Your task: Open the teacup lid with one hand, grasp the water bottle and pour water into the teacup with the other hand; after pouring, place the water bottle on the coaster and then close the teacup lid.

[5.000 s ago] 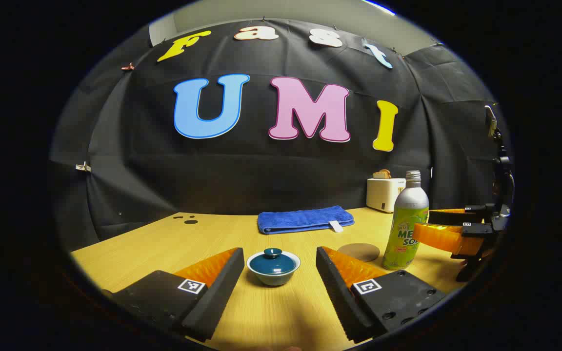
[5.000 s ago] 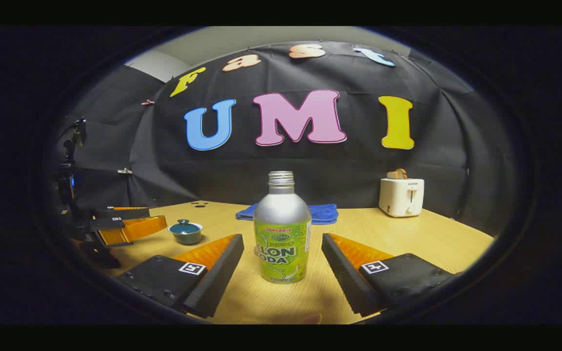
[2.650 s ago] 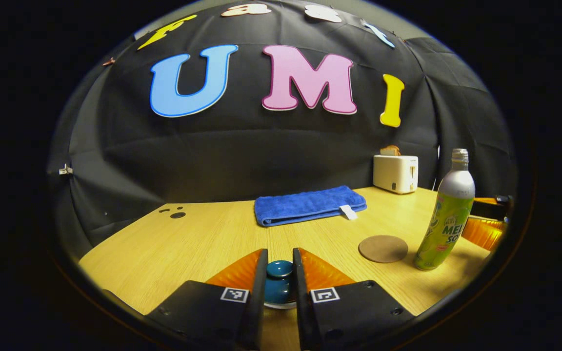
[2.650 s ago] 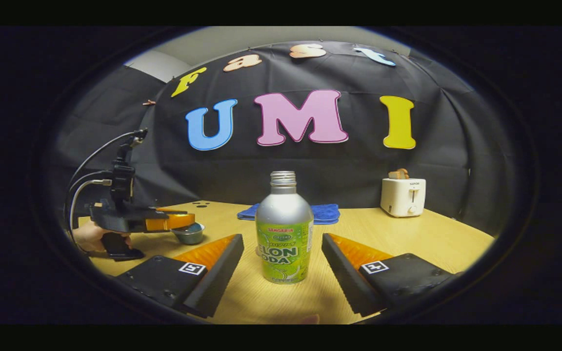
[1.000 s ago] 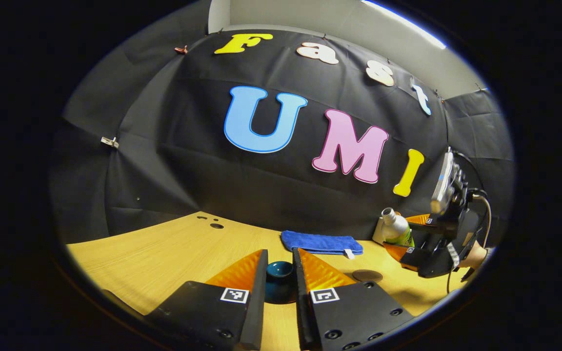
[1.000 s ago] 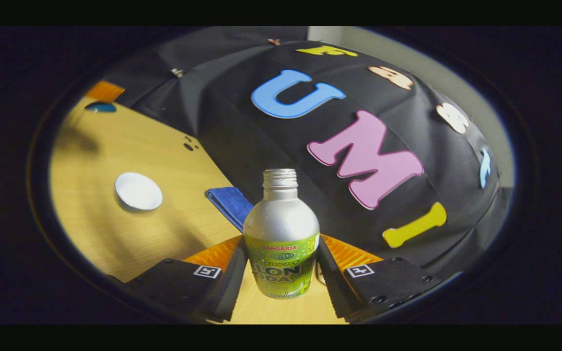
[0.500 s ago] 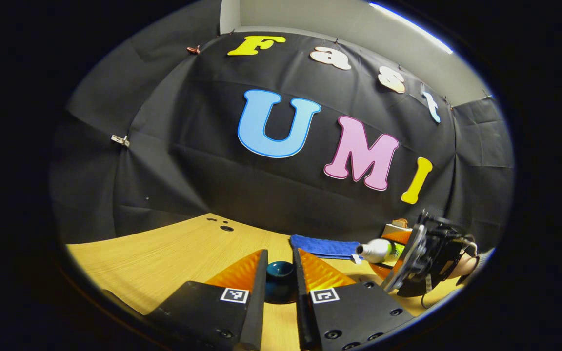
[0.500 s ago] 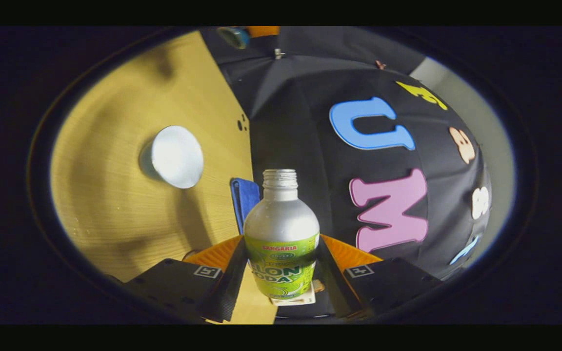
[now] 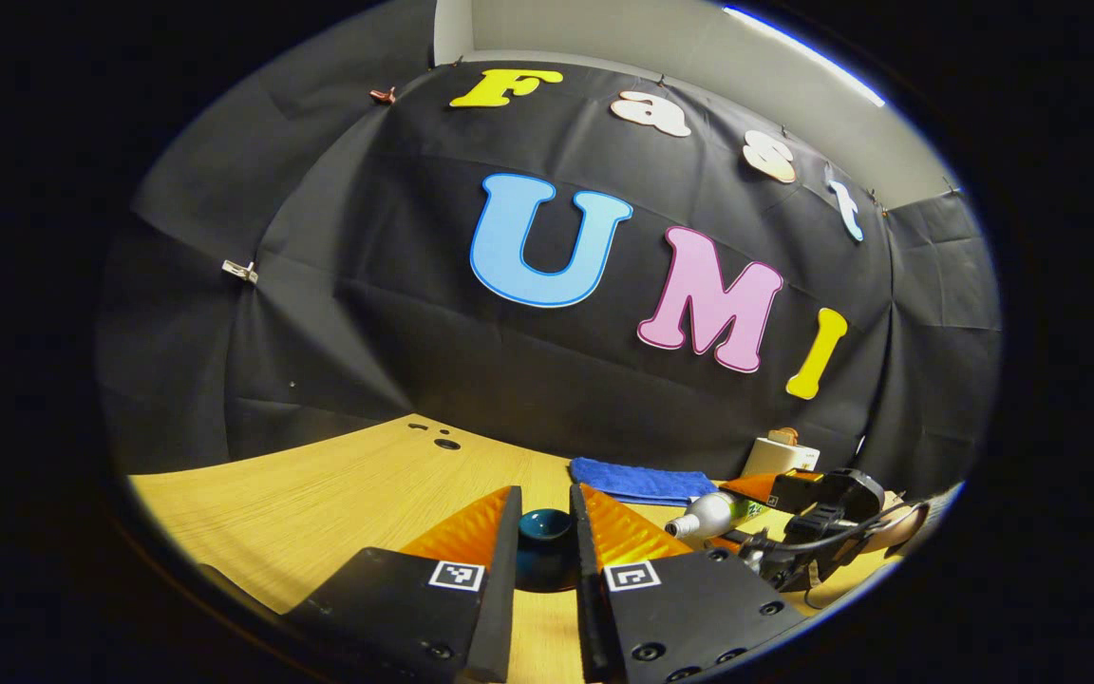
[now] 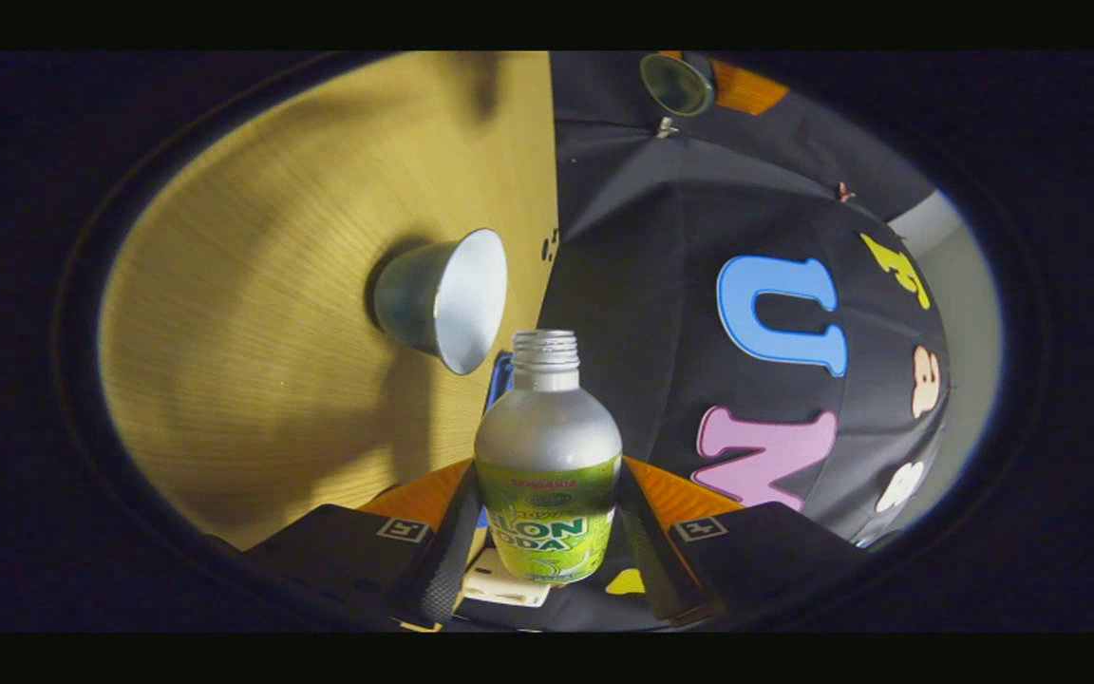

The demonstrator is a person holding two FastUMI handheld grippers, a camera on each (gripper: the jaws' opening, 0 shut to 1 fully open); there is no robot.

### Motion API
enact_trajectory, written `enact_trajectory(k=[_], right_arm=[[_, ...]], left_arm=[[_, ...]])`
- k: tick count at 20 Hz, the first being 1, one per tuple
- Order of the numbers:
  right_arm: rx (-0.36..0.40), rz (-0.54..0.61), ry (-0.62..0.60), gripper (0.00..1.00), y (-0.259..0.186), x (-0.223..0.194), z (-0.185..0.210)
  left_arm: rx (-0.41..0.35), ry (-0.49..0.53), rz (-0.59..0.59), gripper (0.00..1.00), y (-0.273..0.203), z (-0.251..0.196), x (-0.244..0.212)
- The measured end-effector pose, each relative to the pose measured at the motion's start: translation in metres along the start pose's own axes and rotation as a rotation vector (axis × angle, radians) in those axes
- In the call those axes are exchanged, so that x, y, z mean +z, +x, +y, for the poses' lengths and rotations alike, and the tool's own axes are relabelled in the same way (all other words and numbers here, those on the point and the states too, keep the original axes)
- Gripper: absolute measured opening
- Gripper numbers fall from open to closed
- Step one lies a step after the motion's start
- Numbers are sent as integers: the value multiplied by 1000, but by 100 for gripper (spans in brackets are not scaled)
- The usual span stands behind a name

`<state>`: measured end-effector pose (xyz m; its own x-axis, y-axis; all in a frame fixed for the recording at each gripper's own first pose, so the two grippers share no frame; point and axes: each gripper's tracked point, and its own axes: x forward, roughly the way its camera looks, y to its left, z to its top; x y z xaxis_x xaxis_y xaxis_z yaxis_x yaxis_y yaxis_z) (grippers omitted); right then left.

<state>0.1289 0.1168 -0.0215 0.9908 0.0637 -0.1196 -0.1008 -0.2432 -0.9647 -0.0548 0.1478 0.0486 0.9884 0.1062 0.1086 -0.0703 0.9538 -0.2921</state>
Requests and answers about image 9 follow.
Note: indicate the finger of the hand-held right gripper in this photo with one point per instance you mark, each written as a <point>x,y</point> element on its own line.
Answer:
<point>794,492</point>

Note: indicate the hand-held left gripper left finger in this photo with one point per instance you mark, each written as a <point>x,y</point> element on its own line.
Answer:
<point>504,589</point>

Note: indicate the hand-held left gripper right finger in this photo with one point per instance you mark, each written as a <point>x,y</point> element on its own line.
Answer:
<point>590,598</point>

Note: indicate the teal teacup lid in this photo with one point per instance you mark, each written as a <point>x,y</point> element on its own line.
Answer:
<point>547,546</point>

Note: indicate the silver green-label water bottle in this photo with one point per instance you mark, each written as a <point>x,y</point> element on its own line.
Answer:
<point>708,515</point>

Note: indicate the white toaster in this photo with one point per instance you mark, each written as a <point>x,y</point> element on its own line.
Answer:
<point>780,458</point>

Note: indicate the bread slice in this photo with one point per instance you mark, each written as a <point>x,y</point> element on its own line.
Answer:
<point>783,435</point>

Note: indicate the blue folded towel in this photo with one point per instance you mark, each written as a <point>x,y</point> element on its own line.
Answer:
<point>642,480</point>

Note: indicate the black backdrop cloth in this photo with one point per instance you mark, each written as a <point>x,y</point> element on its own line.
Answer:
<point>509,380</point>

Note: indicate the white cloth clip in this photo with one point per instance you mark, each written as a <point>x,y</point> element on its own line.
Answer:
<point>240,272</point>

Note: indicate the red cloth clip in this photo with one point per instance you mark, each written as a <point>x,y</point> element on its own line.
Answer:
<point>383,95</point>

